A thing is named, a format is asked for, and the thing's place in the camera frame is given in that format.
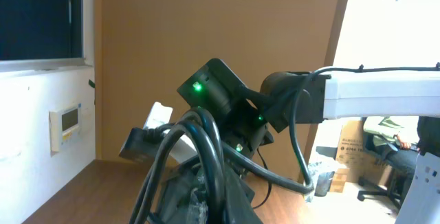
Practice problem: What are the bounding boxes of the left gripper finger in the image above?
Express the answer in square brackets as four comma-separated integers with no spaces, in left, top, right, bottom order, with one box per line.
[151,156,261,224]

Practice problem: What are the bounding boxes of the black cable bundle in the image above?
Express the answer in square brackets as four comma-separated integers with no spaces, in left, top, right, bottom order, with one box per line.
[129,106,316,224]

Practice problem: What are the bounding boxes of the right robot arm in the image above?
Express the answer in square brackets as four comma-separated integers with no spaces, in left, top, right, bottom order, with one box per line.
[177,58,439,159]

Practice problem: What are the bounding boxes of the cardboard box in background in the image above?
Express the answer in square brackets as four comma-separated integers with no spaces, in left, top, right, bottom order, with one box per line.
[329,120,392,193]

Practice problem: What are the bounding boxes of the black office chair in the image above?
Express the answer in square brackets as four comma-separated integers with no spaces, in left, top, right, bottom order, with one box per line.
[356,131,413,211]

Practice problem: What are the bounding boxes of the seated person in background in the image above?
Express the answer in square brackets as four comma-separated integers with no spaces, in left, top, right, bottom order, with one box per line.
[363,116,439,178]

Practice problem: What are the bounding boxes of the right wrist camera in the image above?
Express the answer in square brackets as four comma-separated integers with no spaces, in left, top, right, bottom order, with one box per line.
[118,100,199,165]

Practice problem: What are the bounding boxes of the white wall thermostat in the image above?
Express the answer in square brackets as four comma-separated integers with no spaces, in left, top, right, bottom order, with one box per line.
[49,103,82,153]

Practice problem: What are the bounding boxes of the wall monitor screen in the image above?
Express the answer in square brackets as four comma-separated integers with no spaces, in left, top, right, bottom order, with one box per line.
[1,0,94,73]

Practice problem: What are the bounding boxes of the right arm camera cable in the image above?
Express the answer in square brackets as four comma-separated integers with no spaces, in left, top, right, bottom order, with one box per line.
[287,62,440,190]

